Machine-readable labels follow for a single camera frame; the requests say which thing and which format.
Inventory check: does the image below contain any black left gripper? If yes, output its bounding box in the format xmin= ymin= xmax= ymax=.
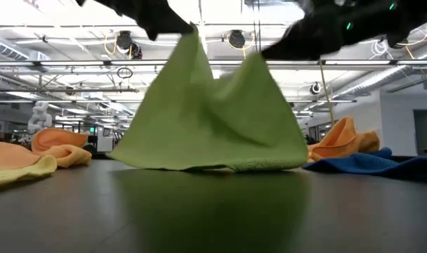
xmin=93 ymin=0 xmax=196 ymax=41

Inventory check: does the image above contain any silver ventilation duct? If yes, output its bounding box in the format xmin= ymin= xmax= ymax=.
xmin=0 ymin=37 xmax=30 ymax=60
xmin=334 ymin=65 xmax=427 ymax=99

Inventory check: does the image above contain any blue microfiber towel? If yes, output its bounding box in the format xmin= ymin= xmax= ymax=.
xmin=302 ymin=146 xmax=427 ymax=183

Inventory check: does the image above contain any long yellow cable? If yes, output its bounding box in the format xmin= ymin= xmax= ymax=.
xmin=317 ymin=58 xmax=336 ymax=127

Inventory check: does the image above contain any long ceiling light strip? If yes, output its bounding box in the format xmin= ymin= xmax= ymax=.
xmin=0 ymin=58 xmax=427 ymax=68

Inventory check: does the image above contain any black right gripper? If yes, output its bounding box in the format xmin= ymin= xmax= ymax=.
xmin=261 ymin=0 xmax=413 ymax=60

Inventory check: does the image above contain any green microfiber towel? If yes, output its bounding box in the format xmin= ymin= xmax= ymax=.
xmin=107 ymin=22 xmax=309 ymax=173

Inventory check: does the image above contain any orange microfiber towel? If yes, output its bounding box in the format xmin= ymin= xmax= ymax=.
xmin=306 ymin=117 xmax=381 ymax=163
xmin=0 ymin=128 xmax=93 ymax=170

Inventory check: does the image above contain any yellow microfiber towel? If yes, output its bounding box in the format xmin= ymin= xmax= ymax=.
xmin=0 ymin=154 xmax=58 ymax=190

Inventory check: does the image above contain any long black cable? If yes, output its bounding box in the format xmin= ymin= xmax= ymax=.
xmin=251 ymin=0 xmax=263 ymax=53

